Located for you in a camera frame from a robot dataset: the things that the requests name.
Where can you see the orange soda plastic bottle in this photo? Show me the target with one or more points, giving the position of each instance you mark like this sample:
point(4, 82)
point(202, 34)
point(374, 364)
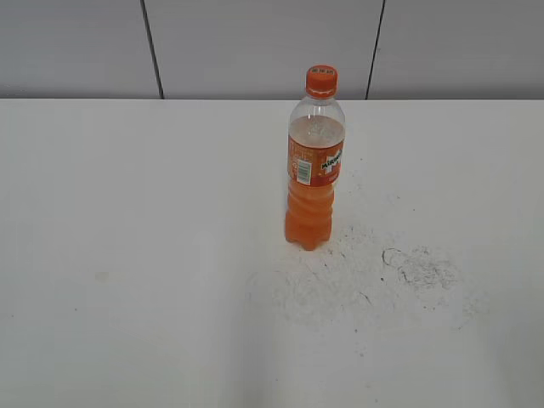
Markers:
point(316, 134)

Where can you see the orange bottle cap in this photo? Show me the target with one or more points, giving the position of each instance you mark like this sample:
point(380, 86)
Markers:
point(321, 81)

